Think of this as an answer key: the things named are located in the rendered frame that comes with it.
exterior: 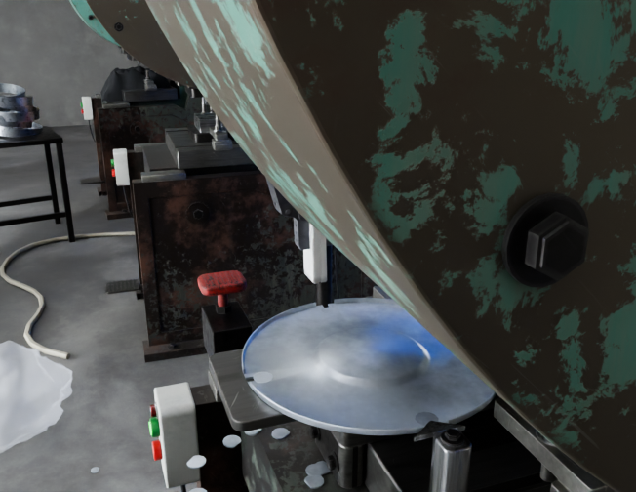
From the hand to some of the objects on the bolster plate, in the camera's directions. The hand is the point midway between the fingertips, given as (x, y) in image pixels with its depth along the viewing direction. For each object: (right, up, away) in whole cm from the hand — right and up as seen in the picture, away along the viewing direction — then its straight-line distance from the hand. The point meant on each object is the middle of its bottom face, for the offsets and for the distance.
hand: (314, 246), depth 67 cm
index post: (+12, -25, -6) cm, 29 cm away
